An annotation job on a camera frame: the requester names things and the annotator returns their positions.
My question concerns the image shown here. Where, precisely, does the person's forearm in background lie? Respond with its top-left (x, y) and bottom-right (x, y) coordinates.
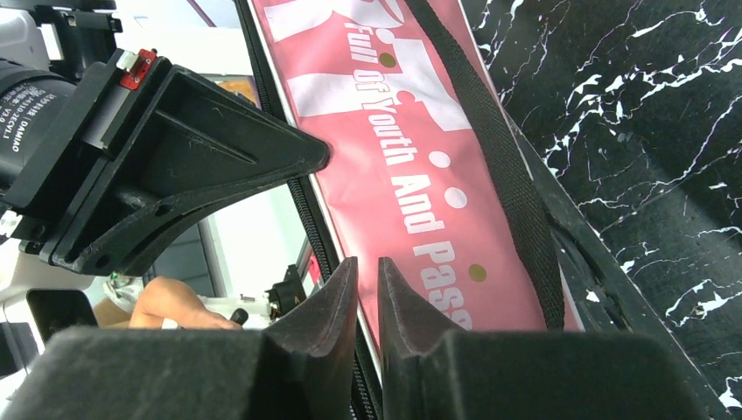
top-left (93, 276), bottom-right (242, 330)

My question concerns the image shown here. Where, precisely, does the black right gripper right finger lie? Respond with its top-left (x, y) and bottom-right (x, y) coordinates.
top-left (378, 257), bottom-right (707, 419)

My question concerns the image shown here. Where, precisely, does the pink racket bag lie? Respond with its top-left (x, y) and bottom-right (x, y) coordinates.
top-left (234, 0), bottom-right (732, 420)

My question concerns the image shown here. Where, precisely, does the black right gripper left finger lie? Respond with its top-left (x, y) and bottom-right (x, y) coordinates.
top-left (3, 257), bottom-right (358, 419)

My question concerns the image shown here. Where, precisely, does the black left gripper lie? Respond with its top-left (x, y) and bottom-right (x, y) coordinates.
top-left (1, 5), bottom-right (330, 276)

